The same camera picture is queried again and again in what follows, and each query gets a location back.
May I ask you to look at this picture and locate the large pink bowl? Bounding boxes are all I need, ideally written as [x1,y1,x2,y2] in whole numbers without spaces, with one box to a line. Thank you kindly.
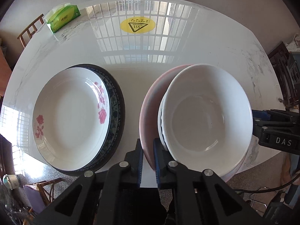
[139,63,247,183]

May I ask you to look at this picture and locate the white Rabbit bowl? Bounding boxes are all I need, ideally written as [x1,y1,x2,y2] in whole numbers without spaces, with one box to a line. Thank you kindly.
[160,95,252,176]

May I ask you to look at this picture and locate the large blue floral plate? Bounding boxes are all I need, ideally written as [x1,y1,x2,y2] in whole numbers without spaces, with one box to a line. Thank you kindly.
[56,64,126,176]

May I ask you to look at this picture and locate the white cup on floor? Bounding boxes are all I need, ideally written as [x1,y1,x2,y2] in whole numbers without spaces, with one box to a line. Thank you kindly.
[3,174,20,190]

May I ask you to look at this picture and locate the yellow hot warning sticker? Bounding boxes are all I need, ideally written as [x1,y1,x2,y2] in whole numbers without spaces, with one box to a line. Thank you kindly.
[120,17,156,34]

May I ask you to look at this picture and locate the white pink-flower plate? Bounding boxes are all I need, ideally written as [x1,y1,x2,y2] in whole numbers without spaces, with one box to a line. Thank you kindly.
[33,67,111,172]

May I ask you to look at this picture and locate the green tissue pack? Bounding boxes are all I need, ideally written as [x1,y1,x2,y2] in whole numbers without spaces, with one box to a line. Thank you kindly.
[44,3,81,34]

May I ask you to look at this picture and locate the dark wooden side furniture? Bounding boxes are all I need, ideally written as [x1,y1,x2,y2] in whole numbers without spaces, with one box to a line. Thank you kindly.
[268,42,299,109]

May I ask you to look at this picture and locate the blue ribbed white bowl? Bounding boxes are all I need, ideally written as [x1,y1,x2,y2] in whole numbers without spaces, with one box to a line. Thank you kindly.
[160,63,254,177]

